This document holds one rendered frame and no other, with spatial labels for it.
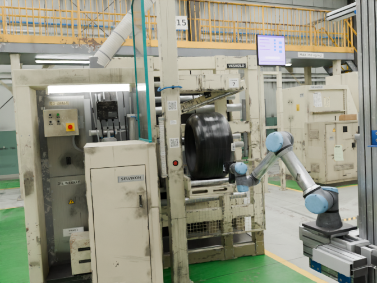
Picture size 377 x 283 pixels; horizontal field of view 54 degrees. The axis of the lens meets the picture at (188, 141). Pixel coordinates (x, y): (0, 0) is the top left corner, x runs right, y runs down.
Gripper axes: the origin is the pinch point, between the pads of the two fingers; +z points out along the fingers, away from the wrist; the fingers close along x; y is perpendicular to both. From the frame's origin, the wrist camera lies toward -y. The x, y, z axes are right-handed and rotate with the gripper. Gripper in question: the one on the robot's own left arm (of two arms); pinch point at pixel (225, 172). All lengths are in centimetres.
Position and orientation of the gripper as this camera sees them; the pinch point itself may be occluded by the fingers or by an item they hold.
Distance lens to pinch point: 274.8
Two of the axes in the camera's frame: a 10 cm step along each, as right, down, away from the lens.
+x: -9.7, 0.6, -2.3
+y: -0.8, -9.9, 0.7
